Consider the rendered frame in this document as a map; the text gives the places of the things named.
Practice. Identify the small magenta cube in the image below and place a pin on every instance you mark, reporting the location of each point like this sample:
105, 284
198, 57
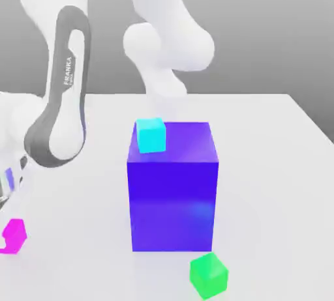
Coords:
16, 235

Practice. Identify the small cyan cube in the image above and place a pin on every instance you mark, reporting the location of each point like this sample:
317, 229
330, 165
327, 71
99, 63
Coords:
151, 135

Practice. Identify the small green cube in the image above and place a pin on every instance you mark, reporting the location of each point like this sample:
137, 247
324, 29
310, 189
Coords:
208, 276

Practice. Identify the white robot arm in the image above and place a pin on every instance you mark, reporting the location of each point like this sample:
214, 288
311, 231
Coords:
65, 134

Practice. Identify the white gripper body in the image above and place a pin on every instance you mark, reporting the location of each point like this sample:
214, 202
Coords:
2, 215

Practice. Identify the large blue box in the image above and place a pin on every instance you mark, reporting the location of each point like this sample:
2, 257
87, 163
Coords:
172, 196

